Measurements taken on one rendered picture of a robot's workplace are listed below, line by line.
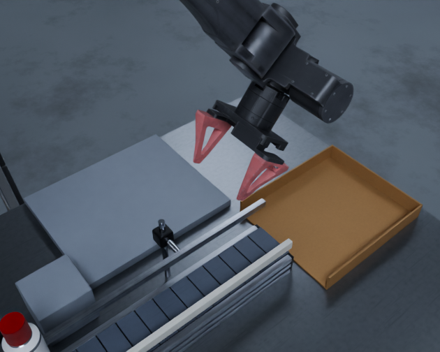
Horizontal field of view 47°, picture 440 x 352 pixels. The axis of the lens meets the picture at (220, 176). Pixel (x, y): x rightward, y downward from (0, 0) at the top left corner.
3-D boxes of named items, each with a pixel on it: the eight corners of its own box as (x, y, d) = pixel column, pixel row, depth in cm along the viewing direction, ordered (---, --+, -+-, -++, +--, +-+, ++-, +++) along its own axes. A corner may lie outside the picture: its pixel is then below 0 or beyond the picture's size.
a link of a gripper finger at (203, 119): (202, 179, 70) (237, 120, 67) (172, 151, 74) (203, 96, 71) (230, 183, 75) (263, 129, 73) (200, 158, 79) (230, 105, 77)
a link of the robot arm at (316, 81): (267, -2, 61) (224, 56, 62) (340, 35, 55) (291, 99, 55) (302, 45, 71) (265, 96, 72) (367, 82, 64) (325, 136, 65)
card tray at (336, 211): (326, 290, 99) (330, 278, 96) (239, 213, 113) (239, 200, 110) (418, 216, 112) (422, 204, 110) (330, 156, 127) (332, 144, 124)
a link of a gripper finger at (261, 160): (236, 208, 66) (273, 147, 64) (202, 178, 70) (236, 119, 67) (263, 210, 71) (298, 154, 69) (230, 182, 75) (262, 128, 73)
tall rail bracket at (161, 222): (179, 299, 97) (173, 245, 86) (157, 274, 101) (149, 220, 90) (192, 289, 99) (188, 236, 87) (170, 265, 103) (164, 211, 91)
